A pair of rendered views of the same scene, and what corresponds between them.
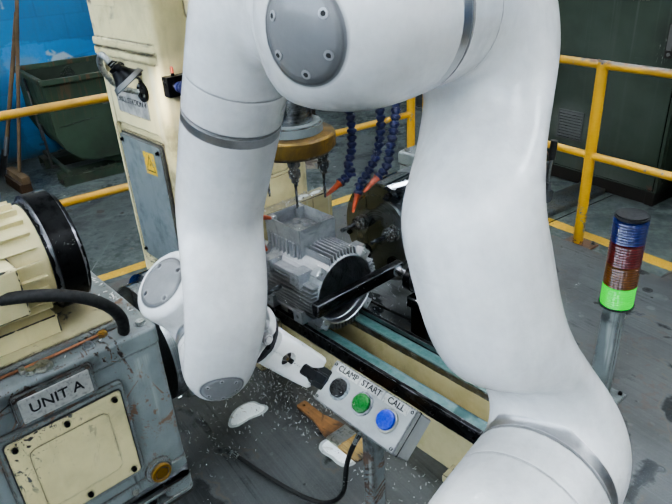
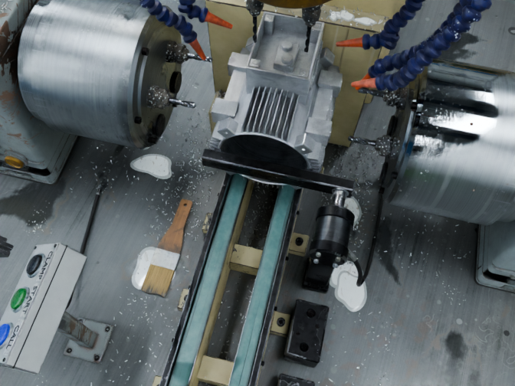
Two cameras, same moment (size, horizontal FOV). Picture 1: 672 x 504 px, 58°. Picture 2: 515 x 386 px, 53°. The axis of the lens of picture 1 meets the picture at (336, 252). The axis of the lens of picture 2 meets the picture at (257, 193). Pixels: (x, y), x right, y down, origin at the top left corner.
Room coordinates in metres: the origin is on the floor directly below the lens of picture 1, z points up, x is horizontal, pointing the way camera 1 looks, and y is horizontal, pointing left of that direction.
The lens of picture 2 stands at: (0.85, -0.36, 1.77)
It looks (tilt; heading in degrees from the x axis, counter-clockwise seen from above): 64 degrees down; 54
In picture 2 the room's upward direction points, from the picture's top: 1 degrees clockwise
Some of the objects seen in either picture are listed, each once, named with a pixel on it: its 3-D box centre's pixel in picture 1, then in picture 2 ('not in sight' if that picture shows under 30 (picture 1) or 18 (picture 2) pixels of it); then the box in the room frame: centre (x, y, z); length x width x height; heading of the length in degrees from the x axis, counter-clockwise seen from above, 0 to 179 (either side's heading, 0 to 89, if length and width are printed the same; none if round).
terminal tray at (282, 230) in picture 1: (300, 230); (284, 60); (1.22, 0.08, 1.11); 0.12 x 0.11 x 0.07; 41
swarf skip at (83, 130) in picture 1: (110, 112); not in sight; (5.35, 1.90, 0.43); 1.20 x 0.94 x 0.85; 126
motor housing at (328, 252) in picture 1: (315, 273); (277, 112); (1.19, 0.05, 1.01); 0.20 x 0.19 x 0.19; 41
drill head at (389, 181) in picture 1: (413, 217); (473, 145); (1.41, -0.20, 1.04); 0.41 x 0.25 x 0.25; 131
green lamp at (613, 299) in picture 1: (617, 293); not in sight; (0.98, -0.53, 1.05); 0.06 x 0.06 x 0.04
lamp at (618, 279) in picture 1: (621, 272); not in sight; (0.98, -0.53, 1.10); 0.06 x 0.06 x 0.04
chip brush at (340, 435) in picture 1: (331, 428); (170, 245); (0.93, 0.03, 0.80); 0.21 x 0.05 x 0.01; 39
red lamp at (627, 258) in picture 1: (625, 251); not in sight; (0.98, -0.53, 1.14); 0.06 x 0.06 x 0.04
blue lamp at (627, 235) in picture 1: (629, 229); not in sight; (0.98, -0.53, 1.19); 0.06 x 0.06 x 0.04
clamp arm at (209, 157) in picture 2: (360, 287); (277, 173); (1.12, -0.05, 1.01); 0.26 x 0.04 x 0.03; 131
